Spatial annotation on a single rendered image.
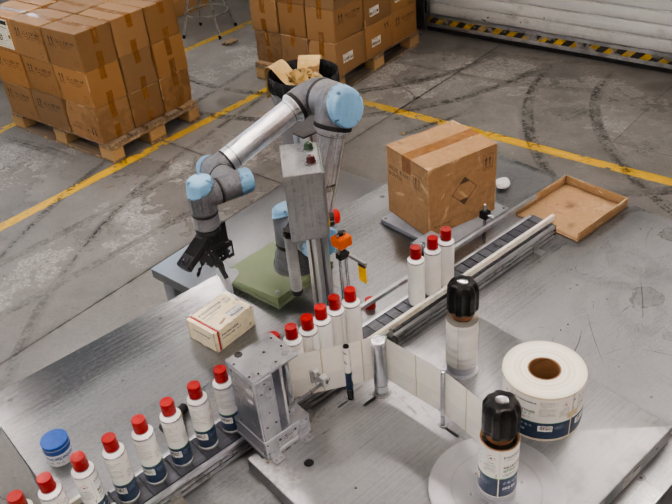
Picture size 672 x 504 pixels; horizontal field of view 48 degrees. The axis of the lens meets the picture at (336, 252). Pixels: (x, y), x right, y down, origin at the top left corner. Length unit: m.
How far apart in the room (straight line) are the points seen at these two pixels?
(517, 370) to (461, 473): 0.28
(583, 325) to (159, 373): 1.25
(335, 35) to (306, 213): 3.97
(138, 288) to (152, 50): 1.97
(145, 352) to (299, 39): 3.98
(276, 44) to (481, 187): 3.70
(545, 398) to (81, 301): 2.81
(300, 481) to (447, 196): 1.17
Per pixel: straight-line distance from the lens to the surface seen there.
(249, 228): 2.85
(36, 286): 4.38
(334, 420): 2.00
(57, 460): 2.15
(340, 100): 2.21
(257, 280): 2.52
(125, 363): 2.38
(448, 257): 2.32
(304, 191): 1.84
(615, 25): 6.34
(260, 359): 1.80
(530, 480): 1.87
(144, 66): 5.47
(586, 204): 2.92
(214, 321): 2.32
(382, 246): 2.67
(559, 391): 1.88
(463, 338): 2.00
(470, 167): 2.65
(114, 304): 4.06
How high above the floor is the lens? 2.35
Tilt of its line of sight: 35 degrees down
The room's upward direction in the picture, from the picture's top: 6 degrees counter-clockwise
